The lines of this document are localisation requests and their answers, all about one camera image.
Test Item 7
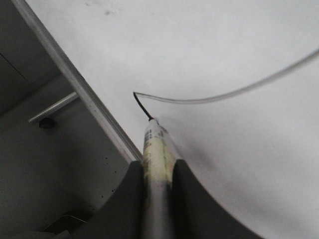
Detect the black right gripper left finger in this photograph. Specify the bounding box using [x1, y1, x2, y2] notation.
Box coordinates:
[42, 160, 153, 239]

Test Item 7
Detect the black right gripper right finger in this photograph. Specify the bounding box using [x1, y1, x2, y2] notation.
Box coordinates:
[171, 159, 260, 239]

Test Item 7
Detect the white black whiteboard marker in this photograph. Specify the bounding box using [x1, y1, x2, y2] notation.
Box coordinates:
[142, 119, 180, 239]

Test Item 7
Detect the white whiteboard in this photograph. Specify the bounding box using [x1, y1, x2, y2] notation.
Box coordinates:
[14, 0, 319, 239]

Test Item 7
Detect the grey horizontal crossbar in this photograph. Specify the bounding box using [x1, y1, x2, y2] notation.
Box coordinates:
[28, 92, 78, 123]

